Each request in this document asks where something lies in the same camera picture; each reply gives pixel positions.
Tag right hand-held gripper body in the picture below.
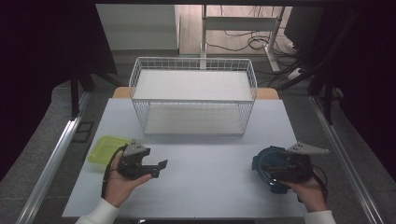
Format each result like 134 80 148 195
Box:
276 141 331 185

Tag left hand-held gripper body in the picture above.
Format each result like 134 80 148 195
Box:
116 139 153 181

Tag round container dark blue lid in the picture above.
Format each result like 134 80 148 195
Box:
251 146 292 195

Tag green lidded plastic container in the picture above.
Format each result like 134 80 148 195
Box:
87 134 134 172

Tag white wire shelf rack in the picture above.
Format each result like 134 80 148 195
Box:
128 56 259 137

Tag person's left hand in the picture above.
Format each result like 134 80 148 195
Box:
104 153 153 209

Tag person's right hand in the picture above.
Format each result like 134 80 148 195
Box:
281 174 329 213

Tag wooden table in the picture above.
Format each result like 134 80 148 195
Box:
111 86 280 101

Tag black metal stand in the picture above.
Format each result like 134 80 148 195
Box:
276 8 362 125
69 66 122 120

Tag white power strip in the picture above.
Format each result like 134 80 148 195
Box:
286 68 304 81

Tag dark curtain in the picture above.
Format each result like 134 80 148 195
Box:
0 0 118 183
311 0 396 175

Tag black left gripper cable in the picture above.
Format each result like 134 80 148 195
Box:
101 144 129 200

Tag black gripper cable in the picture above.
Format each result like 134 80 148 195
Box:
311 164 330 203
101 144 129 200

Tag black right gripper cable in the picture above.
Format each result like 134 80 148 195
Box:
311 164 330 203

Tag aluminium rail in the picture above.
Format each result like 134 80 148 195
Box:
309 94 386 224
15 91 92 224

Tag black square floor frame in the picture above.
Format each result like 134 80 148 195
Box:
72 120 95 144

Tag black cables on floor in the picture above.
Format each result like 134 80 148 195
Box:
205 5 300 68

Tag white metal desk frame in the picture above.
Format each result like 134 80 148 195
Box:
200 4 286 73

